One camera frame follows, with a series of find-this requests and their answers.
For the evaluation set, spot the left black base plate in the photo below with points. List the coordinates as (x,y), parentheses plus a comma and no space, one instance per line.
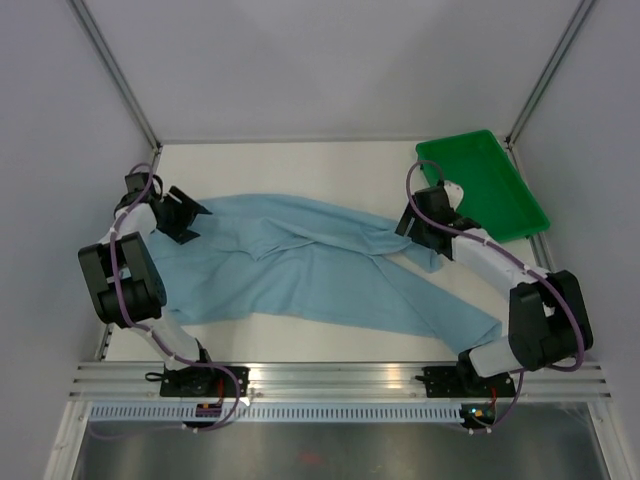
(195,382)

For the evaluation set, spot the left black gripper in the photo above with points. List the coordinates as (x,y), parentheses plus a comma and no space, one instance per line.
(188,211)

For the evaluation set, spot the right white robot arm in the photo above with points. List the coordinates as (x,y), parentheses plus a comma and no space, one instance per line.
(548,326)

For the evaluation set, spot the aluminium mounting rail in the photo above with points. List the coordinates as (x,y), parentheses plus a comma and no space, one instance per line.
(328,382)

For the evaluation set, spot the aluminium frame post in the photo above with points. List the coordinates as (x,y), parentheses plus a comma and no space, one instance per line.
(567,39)
(101,47)

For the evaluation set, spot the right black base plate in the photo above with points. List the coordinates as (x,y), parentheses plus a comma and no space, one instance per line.
(449,382)

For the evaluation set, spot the left aluminium frame post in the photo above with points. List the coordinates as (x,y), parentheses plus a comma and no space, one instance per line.
(101,47)

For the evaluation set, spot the light blue trousers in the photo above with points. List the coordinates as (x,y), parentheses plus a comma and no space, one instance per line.
(288,255)

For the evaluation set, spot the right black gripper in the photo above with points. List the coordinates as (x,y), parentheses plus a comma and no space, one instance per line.
(414,232)

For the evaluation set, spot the green plastic tray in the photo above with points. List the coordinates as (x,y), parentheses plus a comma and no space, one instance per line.
(495,194)

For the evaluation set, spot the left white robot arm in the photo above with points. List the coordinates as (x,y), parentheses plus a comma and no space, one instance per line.
(124,284)

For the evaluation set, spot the right aluminium frame post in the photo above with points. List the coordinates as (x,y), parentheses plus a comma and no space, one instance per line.
(567,39)

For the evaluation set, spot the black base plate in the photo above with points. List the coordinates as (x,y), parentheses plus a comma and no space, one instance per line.
(449,382)
(195,382)

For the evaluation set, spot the white slotted cable duct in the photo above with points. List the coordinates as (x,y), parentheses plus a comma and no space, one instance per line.
(282,412)

